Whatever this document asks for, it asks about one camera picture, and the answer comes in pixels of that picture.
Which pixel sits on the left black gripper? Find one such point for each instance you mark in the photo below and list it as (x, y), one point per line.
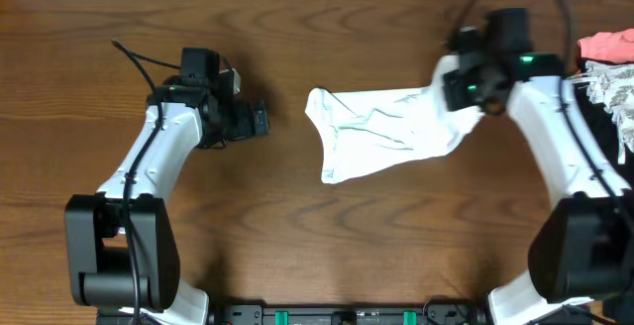
(261, 118)

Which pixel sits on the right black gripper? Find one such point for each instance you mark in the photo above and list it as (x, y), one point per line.
(454, 90)

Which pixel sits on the white t-shirt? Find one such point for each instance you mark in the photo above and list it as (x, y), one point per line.
(365, 132)

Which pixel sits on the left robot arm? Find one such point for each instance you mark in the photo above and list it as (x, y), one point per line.
(122, 256)

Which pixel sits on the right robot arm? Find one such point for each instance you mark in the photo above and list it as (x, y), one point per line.
(584, 251)

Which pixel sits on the white floral patterned garment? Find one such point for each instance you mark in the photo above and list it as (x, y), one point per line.
(612, 86)

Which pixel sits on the pink garment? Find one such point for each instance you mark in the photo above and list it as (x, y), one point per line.
(611, 47)

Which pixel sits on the black garment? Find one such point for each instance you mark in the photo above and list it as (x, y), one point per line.
(603, 130)

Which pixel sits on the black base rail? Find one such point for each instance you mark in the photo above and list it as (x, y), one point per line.
(433, 312)

